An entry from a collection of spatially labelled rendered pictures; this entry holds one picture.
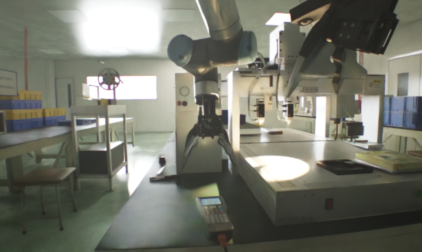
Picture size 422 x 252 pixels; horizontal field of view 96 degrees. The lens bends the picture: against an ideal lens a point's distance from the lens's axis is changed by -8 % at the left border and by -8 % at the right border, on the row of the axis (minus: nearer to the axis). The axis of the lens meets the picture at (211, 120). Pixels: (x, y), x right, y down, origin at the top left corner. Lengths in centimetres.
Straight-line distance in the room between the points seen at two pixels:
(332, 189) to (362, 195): 10
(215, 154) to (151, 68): 731
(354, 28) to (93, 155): 290
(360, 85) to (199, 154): 85
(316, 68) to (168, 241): 48
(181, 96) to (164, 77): 709
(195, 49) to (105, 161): 254
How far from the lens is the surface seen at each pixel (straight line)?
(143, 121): 815
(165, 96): 799
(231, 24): 46
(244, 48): 48
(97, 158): 298
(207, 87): 60
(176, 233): 59
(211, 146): 99
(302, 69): 35
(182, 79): 97
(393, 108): 389
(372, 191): 73
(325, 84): 111
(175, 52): 54
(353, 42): 36
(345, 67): 45
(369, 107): 134
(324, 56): 36
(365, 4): 39
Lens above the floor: 108
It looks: 4 degrees down
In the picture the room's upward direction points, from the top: straight up
